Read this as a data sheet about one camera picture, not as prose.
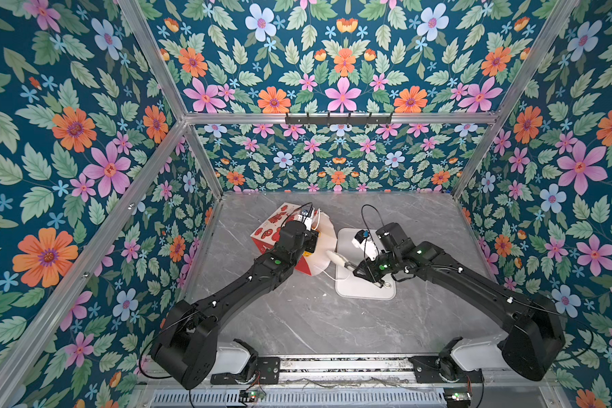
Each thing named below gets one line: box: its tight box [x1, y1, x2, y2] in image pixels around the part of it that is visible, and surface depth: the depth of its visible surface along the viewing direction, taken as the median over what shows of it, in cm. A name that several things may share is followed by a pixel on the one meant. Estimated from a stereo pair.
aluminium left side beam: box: [0, 119, 188, 408], surface depth 63 cm
